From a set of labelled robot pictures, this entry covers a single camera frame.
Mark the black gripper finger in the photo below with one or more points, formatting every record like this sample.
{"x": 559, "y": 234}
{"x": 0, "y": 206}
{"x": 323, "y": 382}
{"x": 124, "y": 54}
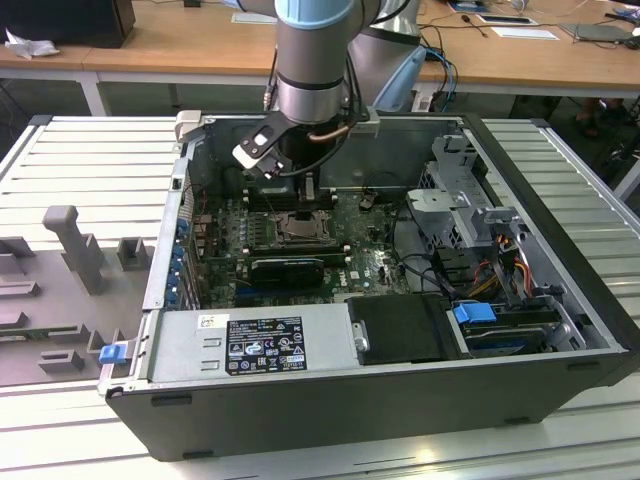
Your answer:
{"x": 305, "y": 215}

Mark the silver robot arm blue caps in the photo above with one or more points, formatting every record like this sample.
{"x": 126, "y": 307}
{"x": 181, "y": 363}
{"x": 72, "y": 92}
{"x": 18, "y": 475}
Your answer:
{"x": 310, "y": 60}

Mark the black RAM slot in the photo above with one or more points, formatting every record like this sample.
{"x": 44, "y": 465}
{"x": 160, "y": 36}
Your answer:
{"x": 282, "y": 205}
{"x": 280, "y": 196}
{"x": 300, "y": 245}
{"x": 300, "y": 253}

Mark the CPU socket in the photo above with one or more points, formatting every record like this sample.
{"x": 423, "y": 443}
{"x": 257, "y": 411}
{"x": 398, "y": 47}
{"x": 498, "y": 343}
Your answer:
{"x": 300, "y": 241}

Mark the blue expansion slot retainer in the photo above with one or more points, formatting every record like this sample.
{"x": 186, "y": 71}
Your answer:
{"x": 176, "y": 270}

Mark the black graphics card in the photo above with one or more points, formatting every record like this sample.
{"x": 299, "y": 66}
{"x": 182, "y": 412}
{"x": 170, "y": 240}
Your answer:
{"x": 285, "y": 274}

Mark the black cylindrical board component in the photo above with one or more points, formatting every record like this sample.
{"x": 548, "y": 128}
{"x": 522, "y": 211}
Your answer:
{"x": 231, "y": 184}

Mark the green motherboard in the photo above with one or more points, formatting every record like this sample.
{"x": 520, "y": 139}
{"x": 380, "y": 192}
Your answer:
{"x": 370, "y": 260}

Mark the white barcode tag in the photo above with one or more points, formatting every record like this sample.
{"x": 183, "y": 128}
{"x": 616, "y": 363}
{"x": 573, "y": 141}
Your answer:
{"x": 422, "y": 102}

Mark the black power supply label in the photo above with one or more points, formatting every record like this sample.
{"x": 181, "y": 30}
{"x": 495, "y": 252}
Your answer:
{"x": 267, "y": 345}

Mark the grey metal disk bay cage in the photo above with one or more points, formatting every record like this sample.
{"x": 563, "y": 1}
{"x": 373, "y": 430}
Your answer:
{"x": 440, "y": 202}

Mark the white barcode sticker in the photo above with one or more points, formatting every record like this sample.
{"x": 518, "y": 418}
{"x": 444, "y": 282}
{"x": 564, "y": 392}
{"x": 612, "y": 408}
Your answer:
{"x": 213, "y": 321}

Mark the wooden desk white legs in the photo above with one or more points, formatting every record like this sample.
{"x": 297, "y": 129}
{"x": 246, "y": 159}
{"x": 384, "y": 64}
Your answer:
{"x": 200, "y": 45}

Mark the black plastic shroud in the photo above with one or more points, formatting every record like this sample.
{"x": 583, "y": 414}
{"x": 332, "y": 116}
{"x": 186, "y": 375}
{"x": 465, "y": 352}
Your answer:
{"x": 400, "y": 330}

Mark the grey power supply unit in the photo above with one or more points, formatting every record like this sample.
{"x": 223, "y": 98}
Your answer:
{"x": 180, "y": 350}

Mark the hard disk in blue carrier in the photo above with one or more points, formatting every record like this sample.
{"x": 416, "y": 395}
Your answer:
{"x": 472, "y": 316}

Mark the open black PC case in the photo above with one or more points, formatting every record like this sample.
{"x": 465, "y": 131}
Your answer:
{"x": 350, "y": 415}

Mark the blue booklet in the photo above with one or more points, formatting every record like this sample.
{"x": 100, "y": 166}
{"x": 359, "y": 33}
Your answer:
{"x": 467, "y": 5}

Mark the blue case latch clip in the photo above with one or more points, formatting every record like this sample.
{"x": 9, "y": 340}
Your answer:
{"x": 112, "y": 354}

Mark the white framed tablet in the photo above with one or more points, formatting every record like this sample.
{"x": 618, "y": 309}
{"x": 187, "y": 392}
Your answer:
{"x": 507, "y": 19}

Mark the white paper sheet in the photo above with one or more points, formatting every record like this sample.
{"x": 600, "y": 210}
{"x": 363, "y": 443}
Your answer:
{"x": 525, "y": 33}

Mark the grey parts rack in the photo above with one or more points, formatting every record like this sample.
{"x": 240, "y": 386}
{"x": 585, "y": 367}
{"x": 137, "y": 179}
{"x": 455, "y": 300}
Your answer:
{"x": 60, "y": 310}

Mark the black computer tower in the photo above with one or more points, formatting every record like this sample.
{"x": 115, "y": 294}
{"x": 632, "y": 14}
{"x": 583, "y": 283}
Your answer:
{"x": 65, "y": 22}

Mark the crumpled white paper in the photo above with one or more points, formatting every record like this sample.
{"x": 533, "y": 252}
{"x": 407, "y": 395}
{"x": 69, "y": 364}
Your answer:
{"x": 32, "y": 46}

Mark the person's feet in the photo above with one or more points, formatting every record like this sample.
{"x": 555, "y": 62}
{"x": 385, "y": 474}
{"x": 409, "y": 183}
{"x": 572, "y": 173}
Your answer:
{"x": 592, "y": 120}

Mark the grey flat laptop sleeve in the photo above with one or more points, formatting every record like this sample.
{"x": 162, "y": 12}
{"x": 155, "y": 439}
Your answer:
{"x": 595, "y": 32}

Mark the green RAM stick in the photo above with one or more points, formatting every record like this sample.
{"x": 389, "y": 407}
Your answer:
{"x": 10, "y": 336}

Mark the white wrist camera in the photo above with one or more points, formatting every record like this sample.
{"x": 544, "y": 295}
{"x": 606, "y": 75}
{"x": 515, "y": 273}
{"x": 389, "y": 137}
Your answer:
{"x": 255, "y": 150}

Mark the white frame leg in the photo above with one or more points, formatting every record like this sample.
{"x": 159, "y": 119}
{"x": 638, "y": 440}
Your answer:
{"x": 631, "y": 180}

